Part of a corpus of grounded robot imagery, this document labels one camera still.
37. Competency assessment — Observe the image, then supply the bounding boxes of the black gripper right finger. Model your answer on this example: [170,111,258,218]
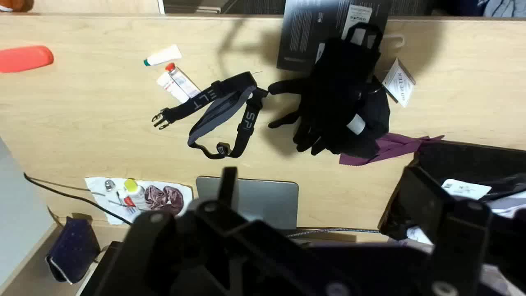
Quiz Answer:
[378,166,493,296]

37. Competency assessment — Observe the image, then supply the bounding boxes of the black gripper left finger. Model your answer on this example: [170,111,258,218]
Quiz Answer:
[96,166,250,296]

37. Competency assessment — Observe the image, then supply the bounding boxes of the grey monitor stand base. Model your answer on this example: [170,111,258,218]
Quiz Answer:
[189,176,300,230]

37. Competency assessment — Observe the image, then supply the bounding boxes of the clear plastic bag of items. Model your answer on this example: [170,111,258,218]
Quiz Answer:
[86,177,194,225]

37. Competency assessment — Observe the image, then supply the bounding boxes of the purple cloth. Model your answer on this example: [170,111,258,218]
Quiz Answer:
[339,133,443,166]

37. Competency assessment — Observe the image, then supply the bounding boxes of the white paper tag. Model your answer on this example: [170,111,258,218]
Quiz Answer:
[382,59,416,106]

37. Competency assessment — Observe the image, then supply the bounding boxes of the pink tube red cap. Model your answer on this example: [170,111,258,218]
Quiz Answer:
[166,62,201,98]

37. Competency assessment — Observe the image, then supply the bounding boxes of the black gloves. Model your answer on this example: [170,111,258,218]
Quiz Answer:
[268,23,390,157]

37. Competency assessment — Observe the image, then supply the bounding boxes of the white blue ointment tube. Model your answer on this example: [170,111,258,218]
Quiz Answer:
[157,74,188,103]

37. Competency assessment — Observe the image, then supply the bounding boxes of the white tube green cap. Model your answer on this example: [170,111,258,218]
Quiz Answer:
[143,44,183,65]

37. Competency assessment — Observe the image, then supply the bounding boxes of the black cardboard box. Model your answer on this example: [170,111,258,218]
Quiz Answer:
[277,0,393,72]

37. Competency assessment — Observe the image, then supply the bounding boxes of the red plastic case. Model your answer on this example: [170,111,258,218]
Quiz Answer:
[0,46,55,72]

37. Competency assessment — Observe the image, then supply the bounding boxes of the black cable on desk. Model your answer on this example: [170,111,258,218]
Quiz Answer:
[22,171,137,226]

